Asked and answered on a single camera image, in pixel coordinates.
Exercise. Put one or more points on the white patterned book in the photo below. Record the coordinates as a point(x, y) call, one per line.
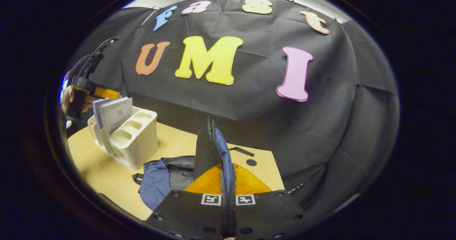
point(115, 115)

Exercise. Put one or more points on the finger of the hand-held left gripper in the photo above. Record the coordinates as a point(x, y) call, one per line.
point(107, 92)

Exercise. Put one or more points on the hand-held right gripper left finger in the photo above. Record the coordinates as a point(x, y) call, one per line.
point(185, 215)

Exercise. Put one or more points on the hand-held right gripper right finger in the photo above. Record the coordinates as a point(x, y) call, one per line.
point(267, 215)

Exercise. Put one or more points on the blue schoolbag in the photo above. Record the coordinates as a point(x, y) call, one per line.
point(160, 183)

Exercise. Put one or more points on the black round table grommet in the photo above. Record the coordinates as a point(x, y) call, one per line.
point(251, 162)

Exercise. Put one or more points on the white bookshelf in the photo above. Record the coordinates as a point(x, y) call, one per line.
point(139, 144)

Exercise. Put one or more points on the grey blue-edged book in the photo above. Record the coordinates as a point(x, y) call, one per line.
point(98, 108)

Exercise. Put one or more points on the thin white strip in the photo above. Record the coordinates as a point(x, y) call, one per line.
point(148, 15)

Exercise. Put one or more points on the colourful background display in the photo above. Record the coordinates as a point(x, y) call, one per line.
point(64, 85)

